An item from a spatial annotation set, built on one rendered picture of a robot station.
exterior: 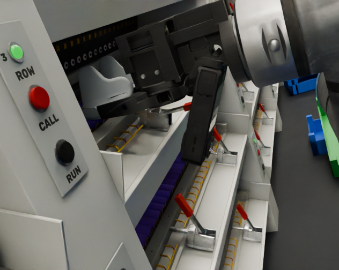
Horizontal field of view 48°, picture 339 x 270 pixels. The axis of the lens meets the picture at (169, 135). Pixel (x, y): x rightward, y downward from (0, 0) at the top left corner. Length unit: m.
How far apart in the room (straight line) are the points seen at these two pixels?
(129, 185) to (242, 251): 0.52
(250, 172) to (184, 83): 0.63
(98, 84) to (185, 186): 0.31
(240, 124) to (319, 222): 0.34
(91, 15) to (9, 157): 0.20
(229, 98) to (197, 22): 0.53
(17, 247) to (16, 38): 0.14
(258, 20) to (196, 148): 0.15
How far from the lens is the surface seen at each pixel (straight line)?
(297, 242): 1.03
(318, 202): 1.16
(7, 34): 0.28
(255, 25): 0.36
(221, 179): 0.75
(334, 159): 1.21
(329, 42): 0.36
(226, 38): 0.37
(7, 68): 0.27
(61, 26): 0.36
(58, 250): 0.27
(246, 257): 0.85
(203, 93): 0.40
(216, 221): 0.63
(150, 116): 0.49
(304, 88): 2.13
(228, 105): 0.93
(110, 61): 0.47
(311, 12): 0.36
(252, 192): 1.02
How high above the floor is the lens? 0.62
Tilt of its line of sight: 17 degrees down
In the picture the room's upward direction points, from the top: 21 degrees counter-clockwise
